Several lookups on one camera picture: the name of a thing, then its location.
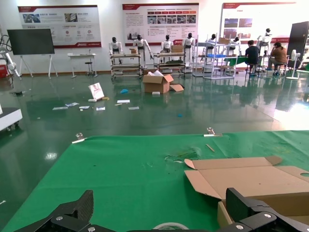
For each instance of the green table cloth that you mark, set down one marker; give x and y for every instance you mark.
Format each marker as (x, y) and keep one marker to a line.
(120, 181)

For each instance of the blue plastic tray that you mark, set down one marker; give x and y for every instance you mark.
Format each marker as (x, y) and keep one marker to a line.
(213, 56)

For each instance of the white industrial robot arm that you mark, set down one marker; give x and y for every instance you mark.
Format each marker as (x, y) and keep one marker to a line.
(9, 62)

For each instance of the white red paper bag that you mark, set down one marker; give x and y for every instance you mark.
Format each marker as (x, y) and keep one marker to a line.
(96, 91)

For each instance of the black display on white stand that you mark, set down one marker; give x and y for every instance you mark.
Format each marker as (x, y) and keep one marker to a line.
(30, 41)

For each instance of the white red wall poster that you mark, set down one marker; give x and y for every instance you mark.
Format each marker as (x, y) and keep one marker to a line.
(260, 17)
(60, 24)
(137, 21)

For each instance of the small wooden stick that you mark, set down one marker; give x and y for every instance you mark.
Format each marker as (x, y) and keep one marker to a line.
(210, 148)

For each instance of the open brown cardboard box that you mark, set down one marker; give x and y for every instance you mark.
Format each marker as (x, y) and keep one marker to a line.
(253, 178)

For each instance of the clear plastic wrapper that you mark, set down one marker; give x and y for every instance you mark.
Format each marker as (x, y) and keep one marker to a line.
(183, 154)

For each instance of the white wheeled cart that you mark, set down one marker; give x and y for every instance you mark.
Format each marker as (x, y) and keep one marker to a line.
(9, 118)

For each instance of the black floor object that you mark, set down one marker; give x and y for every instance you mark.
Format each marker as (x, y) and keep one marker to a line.
(17, 92)

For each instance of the small cardboard box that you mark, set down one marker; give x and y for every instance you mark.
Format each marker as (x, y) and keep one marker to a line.
(133, 51)
(177, 48)
(223, 41)

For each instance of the white paper sheet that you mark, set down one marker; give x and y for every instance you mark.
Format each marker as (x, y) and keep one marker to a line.
(84, 107)
(72, 104)
(100, 108)
(123, 101)
(60, 108)
(133, 108)

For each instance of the white tape roll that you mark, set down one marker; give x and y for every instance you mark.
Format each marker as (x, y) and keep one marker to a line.
(170, 226)

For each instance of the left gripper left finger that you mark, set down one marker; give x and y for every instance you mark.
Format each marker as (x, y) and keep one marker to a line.
(82, 207)

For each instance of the small white box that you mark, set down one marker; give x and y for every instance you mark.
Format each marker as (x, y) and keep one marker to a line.
(92, 100)

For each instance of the white metal shelf frame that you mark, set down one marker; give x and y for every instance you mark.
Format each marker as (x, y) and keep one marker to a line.
(212, 72)

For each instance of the black stool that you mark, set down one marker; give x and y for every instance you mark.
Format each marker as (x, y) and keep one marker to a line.
(89, 64)

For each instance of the flat cardboard piece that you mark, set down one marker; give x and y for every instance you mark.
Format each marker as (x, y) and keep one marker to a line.
(177, 87)

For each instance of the tall black panel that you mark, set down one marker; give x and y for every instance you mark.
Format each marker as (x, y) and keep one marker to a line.
(298, 41)

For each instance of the white standing fan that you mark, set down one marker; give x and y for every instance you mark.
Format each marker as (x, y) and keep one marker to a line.
(294, 55)

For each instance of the blue crumpled cloth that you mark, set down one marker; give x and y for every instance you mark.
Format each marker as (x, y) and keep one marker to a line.
(124, 91)

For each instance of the white black humanoid robot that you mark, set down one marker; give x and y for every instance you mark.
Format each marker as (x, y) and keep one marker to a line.
(188, 43)
(265, 38)
(167, 45)
(212, 41)
(236, 39)
(139, 43)
(116, 46)

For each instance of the seated person brown shirt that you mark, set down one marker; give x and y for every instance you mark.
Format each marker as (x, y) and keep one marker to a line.
(280, 55)

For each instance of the white narrow table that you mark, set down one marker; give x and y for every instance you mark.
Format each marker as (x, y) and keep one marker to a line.
(80, 56)

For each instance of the seated person black shirt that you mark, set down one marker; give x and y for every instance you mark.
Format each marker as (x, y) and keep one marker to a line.
(252, 54)

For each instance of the metal workbench rack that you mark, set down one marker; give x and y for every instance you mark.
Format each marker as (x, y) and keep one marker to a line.
(169, 54)
(125, 56)

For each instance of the large open cardboard box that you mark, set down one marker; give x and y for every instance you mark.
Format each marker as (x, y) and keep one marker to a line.
(155, 85)

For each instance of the red box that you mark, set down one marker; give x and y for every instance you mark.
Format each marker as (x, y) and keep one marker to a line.
(3, 71)

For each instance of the white foam block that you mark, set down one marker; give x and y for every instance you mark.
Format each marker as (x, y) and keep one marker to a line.
(156, 93)

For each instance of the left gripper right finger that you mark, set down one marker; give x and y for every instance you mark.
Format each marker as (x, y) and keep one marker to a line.
(241, 207)

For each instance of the green topped table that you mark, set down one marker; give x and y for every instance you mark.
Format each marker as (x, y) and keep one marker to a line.
(233, 60)

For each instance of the silver binder clip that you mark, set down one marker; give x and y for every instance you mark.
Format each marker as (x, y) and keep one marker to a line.
(211, 132)
(79, 138)

